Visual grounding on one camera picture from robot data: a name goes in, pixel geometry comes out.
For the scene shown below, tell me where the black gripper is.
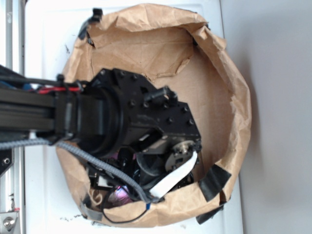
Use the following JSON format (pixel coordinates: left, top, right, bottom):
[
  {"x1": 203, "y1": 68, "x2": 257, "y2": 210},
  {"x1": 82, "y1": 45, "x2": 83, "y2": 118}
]
[{"x1": 90, "y1": 68, "x2": 203, "y2": 171}]

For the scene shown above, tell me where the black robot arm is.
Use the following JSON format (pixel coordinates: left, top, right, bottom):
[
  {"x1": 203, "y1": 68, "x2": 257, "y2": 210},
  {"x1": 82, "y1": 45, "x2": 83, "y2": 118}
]
[{"x1": 0, "y1": 67, "x2": 202, "y2": 162}]

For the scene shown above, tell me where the brown paper bag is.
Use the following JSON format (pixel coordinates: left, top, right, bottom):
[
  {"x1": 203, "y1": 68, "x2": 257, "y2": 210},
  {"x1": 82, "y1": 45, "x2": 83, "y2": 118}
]
[{"x1": 57, "y1": 3, "x2": 252, "y2": 228}]

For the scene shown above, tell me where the black tape strip right side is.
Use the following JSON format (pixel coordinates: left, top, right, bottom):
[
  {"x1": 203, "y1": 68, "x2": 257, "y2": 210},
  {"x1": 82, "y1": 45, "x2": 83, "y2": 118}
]
[{"x1": 198, "y1": 164, "x2": 232, "y2": 202}]

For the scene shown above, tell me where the black tape strip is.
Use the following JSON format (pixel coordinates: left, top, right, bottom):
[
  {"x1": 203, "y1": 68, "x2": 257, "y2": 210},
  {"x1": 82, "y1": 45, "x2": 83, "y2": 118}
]
[
  {"x1": 79, "y1": 196, "x2": 103, "y2": 222},
  {"x1": 195, "y1": 206, "x2": 224, "y2": 225},
  {"x1": 198, "y1": 164, "x2": 232, "y2": 202}
]

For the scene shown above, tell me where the black tape strip front left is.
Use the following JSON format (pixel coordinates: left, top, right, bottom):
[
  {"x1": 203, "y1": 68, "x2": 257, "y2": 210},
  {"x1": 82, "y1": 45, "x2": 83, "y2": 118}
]
[{"x1": 79, "y1": 196, "x2": 103, "y2": 222}]

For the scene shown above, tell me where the black tape strip front right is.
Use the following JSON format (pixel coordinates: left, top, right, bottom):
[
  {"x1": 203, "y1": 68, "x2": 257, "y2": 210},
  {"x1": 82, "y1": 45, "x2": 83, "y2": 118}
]
[{"x1": 195, "y1": 206, "x2": 224, "y2": 225}]

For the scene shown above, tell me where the white flat ribbon cable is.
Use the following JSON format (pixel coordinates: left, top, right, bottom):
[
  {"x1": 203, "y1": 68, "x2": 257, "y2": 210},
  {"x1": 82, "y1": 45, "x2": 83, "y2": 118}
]
[{"x1": 149, "y1": 153, "x2": 198, "y2": 199}]

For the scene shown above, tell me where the black cable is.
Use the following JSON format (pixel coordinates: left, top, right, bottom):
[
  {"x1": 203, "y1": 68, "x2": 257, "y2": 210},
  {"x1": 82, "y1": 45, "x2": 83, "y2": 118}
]
[{"x1": 101, "y1": 190, "x2": 152, "y2": 224}]

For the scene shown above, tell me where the red wire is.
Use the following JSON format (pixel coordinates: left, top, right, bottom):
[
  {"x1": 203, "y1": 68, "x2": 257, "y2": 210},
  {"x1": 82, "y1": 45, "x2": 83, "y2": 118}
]
[{"x1": 36, "y1": 84, "x2": 85, "y2": 95}]

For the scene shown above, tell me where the grey braided cable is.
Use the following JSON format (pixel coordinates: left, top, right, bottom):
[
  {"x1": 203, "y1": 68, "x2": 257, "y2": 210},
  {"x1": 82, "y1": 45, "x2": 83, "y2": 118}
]
[{"x1": 0, "y1": 138, "x2": 156, "y2": 203}]

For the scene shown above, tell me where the aluminium frame rail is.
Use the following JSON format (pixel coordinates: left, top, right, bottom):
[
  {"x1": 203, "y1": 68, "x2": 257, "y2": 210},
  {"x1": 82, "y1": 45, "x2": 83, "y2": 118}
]
[{"x1": 0, "y1": 0, "x2": 26, "y2": 234}]

